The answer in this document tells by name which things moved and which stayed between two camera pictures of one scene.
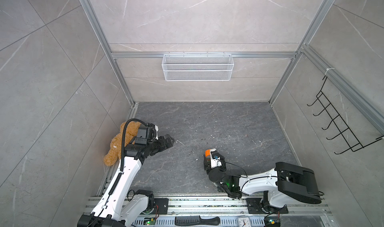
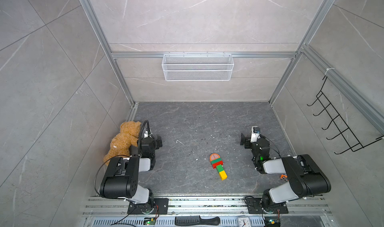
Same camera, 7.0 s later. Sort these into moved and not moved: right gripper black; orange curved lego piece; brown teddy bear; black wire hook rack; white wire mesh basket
Moved: right gripper black; orange curved lego piece
Not moved: brown teddy bear; black wire hook rack; white wire mesh basket
